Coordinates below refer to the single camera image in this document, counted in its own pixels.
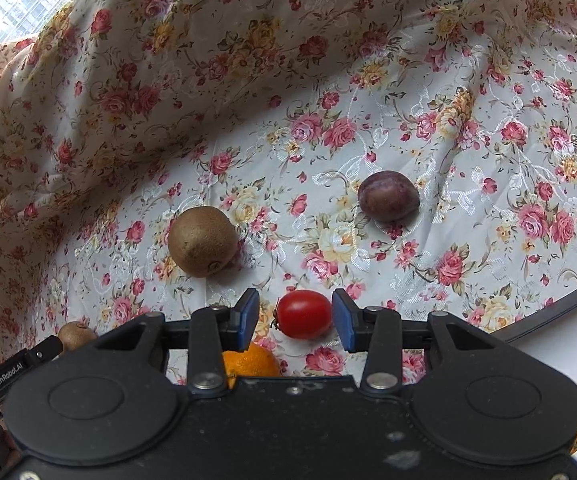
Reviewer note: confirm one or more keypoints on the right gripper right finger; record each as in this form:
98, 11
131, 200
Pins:
375, 331

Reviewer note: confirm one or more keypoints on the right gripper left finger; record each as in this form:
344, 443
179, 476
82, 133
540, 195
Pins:
214, 330

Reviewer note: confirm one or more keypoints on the orange tangerine with stem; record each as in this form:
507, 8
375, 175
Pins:
256, 361

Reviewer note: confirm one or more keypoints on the red cherry tomato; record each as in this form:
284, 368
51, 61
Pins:
303, 314

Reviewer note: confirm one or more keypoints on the brown kiwi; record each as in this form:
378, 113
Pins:
74, 335
202, 241

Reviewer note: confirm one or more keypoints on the far dark plum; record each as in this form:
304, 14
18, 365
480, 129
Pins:
388, 196

